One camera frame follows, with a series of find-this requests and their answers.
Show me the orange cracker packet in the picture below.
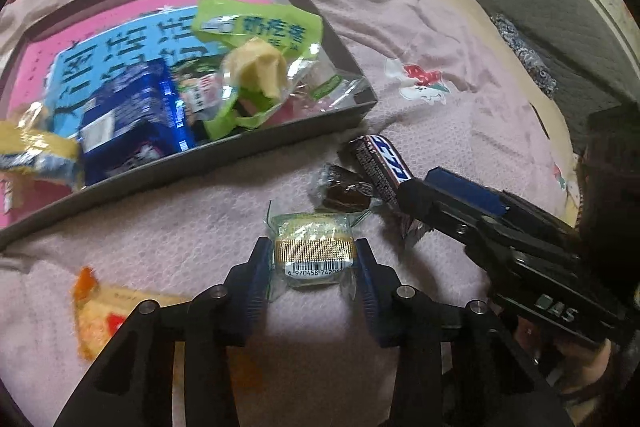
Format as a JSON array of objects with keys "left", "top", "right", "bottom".
[{"left": 72, "top": 267, "right": 190, "bottom": 362}]

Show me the small green cake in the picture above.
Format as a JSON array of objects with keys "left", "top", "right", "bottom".
[{"left": 265, "top": 201, "right": 370, "bottom": 300}]

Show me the snickers chocolate bar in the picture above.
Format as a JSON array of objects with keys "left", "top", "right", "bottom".
[{"left": 338, "top": 134, "right": 432, "bottom": 243}]

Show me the yellow snack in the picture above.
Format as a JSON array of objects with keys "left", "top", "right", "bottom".
[{"left": 1, "top": 101, "right": 84, "bottom": 191}]

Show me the blue cookie packet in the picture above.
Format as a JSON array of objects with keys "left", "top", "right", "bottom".
[{"left": 78, "top": 59, "right": 196, "bottom": 186}]

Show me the green peas snack bag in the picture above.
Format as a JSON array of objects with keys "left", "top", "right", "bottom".
[{"left": 170, "top": 54, "right": 234, "bottom": 126}]

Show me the green milk candy bag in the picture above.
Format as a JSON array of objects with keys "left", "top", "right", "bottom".
[{"left": 191, "top": 0, "right": 323, "bottom": 141}]

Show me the person's right hand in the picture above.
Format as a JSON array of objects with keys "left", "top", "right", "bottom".
[{"left": 514, "top": 315, "right": 622, "bottom": 427}]

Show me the pink patterned bed sheet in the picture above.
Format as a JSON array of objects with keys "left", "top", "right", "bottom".
[{"left": 1, "top": 0, "right": 568, "bottom": 426}]

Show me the pink and blue book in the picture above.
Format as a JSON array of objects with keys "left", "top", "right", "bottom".
[{"left": 0, "top": 0, "right": 274, "bottom": 230}]

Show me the dark shallow box tray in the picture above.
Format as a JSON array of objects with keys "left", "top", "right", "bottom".
[{"left": 1, "top": 0, "right": 378, "bottom": 249}]

